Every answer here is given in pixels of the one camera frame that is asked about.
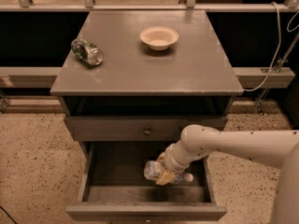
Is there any metal railing frame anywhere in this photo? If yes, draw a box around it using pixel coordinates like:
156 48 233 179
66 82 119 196
0 0 299 91

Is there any round dark drawer knob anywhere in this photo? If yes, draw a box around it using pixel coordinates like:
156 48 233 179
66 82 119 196
144 127 151 135

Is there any grey wooden drawer cabinet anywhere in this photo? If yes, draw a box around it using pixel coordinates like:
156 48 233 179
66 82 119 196
50 9 244 224

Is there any closed grey top drawer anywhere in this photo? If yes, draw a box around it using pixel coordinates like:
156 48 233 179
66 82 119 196
64 116 228 142

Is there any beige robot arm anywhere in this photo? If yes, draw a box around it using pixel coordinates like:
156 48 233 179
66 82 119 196
156 125 299 224

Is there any open grey middle drawer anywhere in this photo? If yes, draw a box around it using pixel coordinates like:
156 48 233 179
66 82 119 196
66 142 227 222

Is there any green crushed soda can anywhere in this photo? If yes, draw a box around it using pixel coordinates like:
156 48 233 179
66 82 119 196
71 37 104 66

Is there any clear blue-label plastic bottle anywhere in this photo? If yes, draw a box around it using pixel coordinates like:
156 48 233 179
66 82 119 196
144 161 193 184

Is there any white paper bowl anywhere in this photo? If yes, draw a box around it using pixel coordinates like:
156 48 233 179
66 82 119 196
139 26 179 51

